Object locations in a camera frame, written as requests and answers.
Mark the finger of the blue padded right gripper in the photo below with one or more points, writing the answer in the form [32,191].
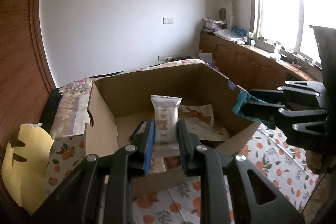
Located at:
[252,117]

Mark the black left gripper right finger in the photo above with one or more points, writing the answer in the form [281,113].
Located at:
[187,143]

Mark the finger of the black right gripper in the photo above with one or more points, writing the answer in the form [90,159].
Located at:
[274,99]

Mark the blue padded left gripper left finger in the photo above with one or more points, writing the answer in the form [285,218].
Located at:
[148,135]

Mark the white milk-bar snack packet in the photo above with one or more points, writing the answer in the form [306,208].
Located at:
[166,110]

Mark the red snack packet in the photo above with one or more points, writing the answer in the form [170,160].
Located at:
[163,164]

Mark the orange silver snack bag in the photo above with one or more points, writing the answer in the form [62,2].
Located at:
[200,121]

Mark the teal foil snack packet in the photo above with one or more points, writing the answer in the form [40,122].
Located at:
[242,98]

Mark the person's right hand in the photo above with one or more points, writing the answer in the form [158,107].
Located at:
[314,161]

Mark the wooden window-side cabinet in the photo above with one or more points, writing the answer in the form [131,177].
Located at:
[250,67]

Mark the brown cardboard box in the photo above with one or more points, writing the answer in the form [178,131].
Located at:
[234,144]

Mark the orange print bed sheet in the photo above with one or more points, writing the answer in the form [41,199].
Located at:
[232,190]

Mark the clutter on cabinet top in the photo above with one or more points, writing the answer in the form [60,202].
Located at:
[276,51]

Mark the yellow plush pillow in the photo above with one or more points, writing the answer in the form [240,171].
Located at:
[25,165]

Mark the wooden louvered wardrobe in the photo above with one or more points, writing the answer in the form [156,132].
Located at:
[26,81]

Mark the white wall switch plate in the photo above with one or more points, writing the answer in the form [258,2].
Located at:
[168,20]

